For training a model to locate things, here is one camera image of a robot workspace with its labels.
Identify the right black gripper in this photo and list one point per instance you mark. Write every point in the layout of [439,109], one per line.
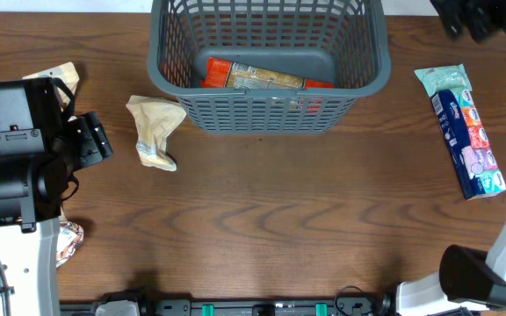
[481,13]

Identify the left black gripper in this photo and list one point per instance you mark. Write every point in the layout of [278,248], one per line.
[89,139]

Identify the mint green wipes packet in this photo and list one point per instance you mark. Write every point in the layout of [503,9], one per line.
[443,78]

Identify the grey plastic laundry basket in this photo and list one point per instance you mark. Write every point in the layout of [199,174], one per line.
[342,44]

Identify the blue tissue multipack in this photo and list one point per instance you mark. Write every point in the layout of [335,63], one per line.
[467,142]

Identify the orange spaghetti packet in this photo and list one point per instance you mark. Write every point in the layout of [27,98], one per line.
[222,73]

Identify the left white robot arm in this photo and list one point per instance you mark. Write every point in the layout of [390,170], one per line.
[32,190]

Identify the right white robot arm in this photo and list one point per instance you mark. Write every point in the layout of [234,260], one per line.
[468,281]

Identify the cream pouch top left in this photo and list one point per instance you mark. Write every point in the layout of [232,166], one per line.
[68,75]

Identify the brown and cream snack pouch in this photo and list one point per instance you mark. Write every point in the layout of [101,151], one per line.
[70,238]

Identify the crumpled cream pouch centre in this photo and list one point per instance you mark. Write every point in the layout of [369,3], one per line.
[155,119]

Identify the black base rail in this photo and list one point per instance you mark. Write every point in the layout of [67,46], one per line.
[351,301]

